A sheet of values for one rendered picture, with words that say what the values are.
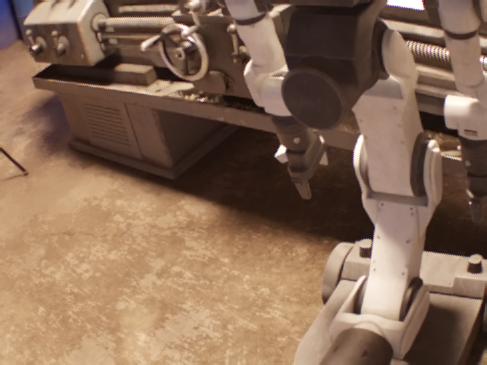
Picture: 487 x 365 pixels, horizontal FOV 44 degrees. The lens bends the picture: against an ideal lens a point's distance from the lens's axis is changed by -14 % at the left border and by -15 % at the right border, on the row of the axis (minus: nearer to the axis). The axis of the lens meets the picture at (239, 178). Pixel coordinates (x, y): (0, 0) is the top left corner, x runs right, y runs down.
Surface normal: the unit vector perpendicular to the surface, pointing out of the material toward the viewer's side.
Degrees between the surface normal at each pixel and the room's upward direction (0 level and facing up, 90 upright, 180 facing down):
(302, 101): 90
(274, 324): 0
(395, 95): 35
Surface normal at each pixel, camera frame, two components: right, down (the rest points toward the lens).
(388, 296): -0.52, -0.15
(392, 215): -0.54, 0.09
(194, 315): -0.23, -0.81
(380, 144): -0.45, 0.70
